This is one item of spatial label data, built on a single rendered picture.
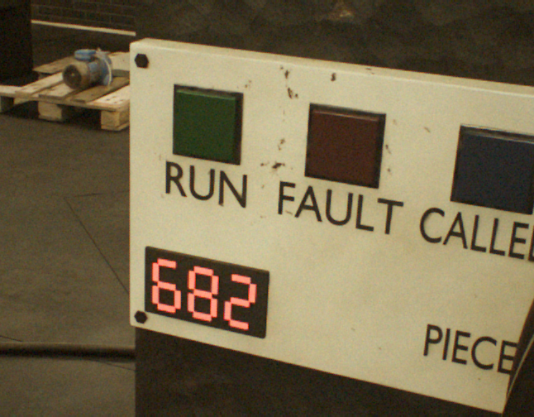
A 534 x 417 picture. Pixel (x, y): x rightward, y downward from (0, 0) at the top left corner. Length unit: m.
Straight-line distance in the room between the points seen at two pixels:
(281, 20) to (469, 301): 0.18
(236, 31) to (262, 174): 0.08
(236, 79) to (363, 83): 0.07
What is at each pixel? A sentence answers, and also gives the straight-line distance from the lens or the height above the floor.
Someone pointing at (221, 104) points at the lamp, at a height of 1.21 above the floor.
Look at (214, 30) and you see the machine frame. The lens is 0.52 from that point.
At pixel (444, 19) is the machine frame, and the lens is 0.48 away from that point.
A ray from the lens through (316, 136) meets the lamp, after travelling 0.48.
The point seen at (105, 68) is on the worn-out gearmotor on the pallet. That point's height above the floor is 0.25.
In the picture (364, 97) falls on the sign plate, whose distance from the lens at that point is 0.47.
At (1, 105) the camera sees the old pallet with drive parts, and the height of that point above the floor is 0.05.
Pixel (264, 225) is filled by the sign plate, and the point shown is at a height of 1.15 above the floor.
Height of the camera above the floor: 1.34
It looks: 21 degrees down
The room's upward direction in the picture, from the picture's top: 3 degrees clockwise
